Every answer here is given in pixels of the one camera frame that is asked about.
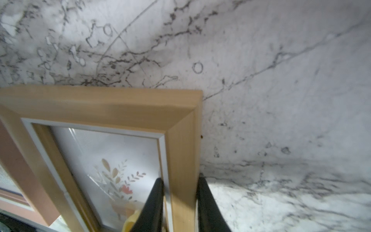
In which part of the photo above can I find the tan wooden picture frame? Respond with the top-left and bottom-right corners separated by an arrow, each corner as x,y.
1,85 -> 203,232

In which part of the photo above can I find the yellow cleaning cloth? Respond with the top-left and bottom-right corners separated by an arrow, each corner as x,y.
122,210 -> 141,232

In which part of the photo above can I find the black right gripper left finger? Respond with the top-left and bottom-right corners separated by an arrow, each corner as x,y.
130,178 -> 164,232

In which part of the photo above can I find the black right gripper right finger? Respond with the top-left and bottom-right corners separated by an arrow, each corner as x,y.
197,177 -> 231,232

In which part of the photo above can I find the pink picture frame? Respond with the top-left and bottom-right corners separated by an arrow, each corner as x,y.
1,124 -> 60,227

